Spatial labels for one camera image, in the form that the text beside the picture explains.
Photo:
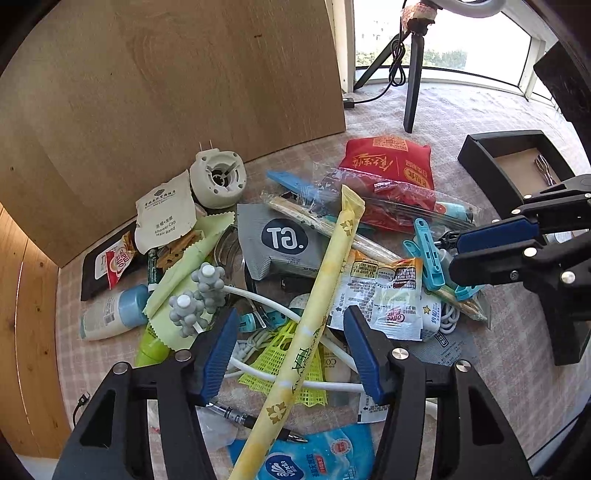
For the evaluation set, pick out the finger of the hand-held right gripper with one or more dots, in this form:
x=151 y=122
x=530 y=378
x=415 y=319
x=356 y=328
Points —
x=485 y=267
x=498 y=235

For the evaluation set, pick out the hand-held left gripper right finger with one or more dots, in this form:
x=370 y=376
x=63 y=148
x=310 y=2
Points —
x=364 y=355

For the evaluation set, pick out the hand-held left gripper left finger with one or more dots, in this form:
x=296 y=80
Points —
x=217 y=355

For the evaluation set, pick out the black pen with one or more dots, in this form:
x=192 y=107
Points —
x=231 y=412

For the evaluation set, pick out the star print tissue packet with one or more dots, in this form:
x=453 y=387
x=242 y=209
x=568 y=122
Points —
x=431 y=318

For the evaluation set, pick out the black container box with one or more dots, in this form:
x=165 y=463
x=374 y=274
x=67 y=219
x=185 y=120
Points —
x=480 y=159

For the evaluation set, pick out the long yellow tea packet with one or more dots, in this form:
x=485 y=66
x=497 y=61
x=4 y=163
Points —
x=323 y=277

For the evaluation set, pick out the yellow green shuttlecock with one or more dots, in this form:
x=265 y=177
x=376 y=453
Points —
x=263 y=374

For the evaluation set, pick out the white printed sachet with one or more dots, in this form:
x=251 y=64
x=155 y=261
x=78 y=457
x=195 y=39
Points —
x=371 y=408

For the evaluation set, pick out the green tube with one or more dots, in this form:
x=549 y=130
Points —
x=152 y=348

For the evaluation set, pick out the grey knobbed massager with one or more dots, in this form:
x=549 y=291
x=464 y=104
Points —
x=207 y=284

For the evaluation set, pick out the metal clip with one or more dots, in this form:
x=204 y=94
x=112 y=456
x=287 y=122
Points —
x=545 y=168

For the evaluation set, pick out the pink checked tablecloth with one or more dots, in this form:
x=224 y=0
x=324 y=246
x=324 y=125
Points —
x=508 y=392

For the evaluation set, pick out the clear plastic bag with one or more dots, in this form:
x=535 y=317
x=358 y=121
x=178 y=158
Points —
x=415 y=203

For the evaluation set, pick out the green microfiber cloth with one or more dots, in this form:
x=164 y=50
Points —
x=184 y=263

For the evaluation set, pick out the dark green battery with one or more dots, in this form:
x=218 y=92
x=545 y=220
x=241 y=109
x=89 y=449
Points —
x=152 y=272

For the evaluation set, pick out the grey packet with dark oval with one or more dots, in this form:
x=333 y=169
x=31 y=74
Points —
x=258 y=258

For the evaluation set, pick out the blue wet wipe packet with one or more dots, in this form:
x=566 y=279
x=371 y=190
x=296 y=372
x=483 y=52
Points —
x=323 y=457

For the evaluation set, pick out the wooden clothespin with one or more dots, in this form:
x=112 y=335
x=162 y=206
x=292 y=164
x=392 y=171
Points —
x=178 y=251

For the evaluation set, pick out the white bottle with blue cap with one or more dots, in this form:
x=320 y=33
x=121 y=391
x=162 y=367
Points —
x=106 y=316

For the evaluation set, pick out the red snack packet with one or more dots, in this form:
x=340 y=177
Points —
x=383 y=161

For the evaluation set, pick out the white paper packet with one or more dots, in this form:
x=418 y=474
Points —
x=161 y=221

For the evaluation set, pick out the black wipes packet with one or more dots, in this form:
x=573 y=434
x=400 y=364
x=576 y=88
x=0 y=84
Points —
x=92 y=277

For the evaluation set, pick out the beige wrapped chopsticks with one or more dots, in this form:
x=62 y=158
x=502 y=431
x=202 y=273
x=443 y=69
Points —
x=295 y=212

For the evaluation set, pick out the black tripod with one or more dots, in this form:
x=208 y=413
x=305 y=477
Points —
x=411 y=92

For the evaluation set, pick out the white round plug-in device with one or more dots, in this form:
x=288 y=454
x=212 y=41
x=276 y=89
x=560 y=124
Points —
x=217 y=184

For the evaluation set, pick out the blue plastic phone stand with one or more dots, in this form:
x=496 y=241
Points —
x=286 y=181

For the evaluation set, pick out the light pine wood panel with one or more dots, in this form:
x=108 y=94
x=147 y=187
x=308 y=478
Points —
x=27 y=323

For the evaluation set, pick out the wooden board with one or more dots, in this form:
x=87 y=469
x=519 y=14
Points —
x=161 y=92

